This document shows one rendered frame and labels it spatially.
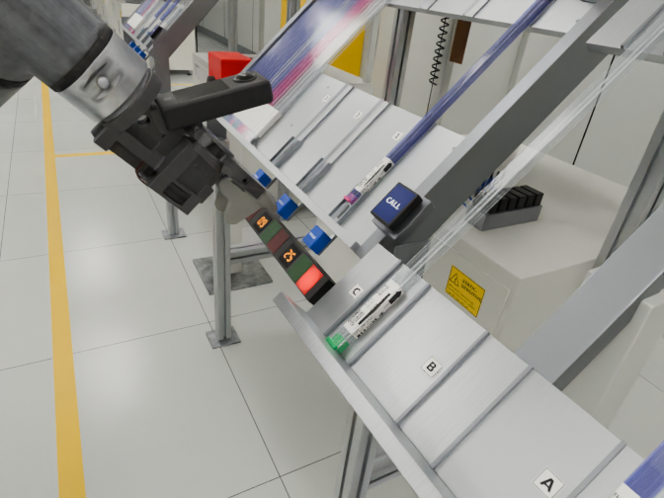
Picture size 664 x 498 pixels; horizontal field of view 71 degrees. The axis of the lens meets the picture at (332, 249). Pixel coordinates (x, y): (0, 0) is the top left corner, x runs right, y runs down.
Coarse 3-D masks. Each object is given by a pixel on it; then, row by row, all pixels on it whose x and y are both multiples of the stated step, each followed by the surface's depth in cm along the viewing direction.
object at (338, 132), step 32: (320, 96) 84; (352, 96) 78; (288, 128) 84; (320, 128) 78; (352, 128) 73; (384, 128) 69; (288, 160) 79; (320, 160) 73; (352, 160) 69; (416, 160) 62; (320, 192) 70; (384, 192) 62; (352, 224) 62
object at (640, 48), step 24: (648, 48) 43; (624, 72) 43; (600, 96) 43; (576, 120) 43; (552, 144) 43; (528, 168) 42; (480, 192) 43; (504, 192) 42; (456, 216) 42; (480, 216) 42; (432, 240) 42; (456, 240) 42; (408, 264) 42; (432, 264) 42; (408, 288) 42; (336, 336) 42
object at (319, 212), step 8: (224, 120) 96; (232, 128) 92; (240, 136) 88; (248, 144) 85; (256, 152) 82; (264, 160) 79; (272, 168) 76; (280, 176) 74; (288, 184) 71; (296, 192) 69; (304, 200) 67; (312, 208) 65; (320, 208) 64; (320, 216) 63; (328, 216) 62; (328, 224) 61; (336, 224) 60; (336, 232) 60; (344, 232) 59; (344, 240) 58; (352, 240) 57; (352, 248) 57
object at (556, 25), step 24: (408, 0) 84; (432, 0) 80; (456, 0) 75; (480, 0) 72; (504, 0) 69; (528, 0) 66; (552, 0) 63; (576, 0) 60; (504, 24) 66; (552, 24) 60
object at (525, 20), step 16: (544, 0) 62; (528, 16) 62; (512, 32) 62; (496, 48) 62; (480, 64) 62; (464, 80) 63; (448, 96) 63; (432, 112) 63; (416, 128) 63; (400, 144) 63; (352, 192) 64
